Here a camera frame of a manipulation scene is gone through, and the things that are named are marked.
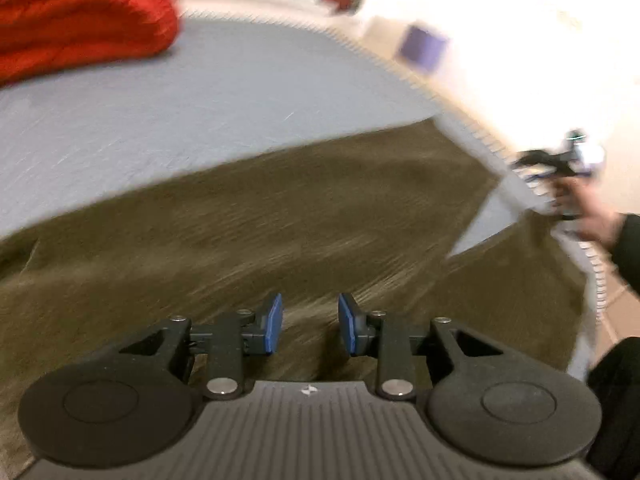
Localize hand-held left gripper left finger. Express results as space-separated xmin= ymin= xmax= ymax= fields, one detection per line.
xmin=120 ymin=294 xmax=284 ymax=402

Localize person's right hand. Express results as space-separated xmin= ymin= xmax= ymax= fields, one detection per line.
xmin=552 ymin=177 xmax=624 ymax=249

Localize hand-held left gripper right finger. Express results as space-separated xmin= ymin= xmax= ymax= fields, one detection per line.
xmin=339 ymin=294 xmax=501 ymax=402

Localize red folded quilt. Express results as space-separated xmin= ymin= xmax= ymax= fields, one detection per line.
xmin=0 ymin=0 xmax=181 ymax=86

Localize grey quilted mattress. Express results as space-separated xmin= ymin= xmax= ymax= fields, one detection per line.
xmin=0 ymin=7 xmax=608 ymax=381

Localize person's leg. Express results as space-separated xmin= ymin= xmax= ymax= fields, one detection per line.
xmin=585 ymin=337 xmax=640 ymax=480

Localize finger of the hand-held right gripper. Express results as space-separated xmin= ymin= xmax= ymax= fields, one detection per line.
xmin=514 ymin=149 xmax=567 ymax=182

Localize olive corduroy pants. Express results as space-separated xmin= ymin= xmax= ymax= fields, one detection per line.
xmin=0 ymin=119 xmax=588 ymax=480

